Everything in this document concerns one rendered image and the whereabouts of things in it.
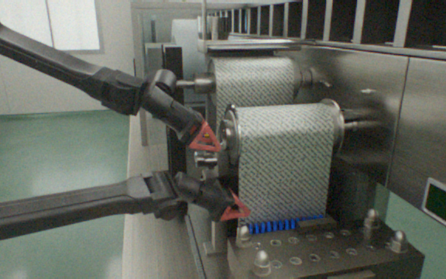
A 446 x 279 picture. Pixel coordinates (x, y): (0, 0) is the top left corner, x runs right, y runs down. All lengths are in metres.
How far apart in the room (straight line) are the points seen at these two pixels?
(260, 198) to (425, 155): 0.36
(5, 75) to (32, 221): 6.07
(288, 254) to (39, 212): 0.49
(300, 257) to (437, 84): 0.43
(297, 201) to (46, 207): 0.57
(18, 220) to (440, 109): 0.75
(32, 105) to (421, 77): 6.27
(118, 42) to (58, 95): 1.36
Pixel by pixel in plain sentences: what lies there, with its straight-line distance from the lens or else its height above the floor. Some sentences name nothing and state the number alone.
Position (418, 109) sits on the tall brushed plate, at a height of 1.34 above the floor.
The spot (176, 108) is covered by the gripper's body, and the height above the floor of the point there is 1.33.
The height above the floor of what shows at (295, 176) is 1.15.
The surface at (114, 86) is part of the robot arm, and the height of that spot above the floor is 1.38.
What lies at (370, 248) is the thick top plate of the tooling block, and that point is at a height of 1.03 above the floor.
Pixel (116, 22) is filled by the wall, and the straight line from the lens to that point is 6.27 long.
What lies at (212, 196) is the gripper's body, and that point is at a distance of 0.79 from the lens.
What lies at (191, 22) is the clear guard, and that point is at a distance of 1.76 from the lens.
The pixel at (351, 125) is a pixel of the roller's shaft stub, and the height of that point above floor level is 1.26.
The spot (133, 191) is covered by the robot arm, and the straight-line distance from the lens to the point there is 0.69.
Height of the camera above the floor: 1.50
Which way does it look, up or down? 19 degrees down
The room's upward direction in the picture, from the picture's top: straight up
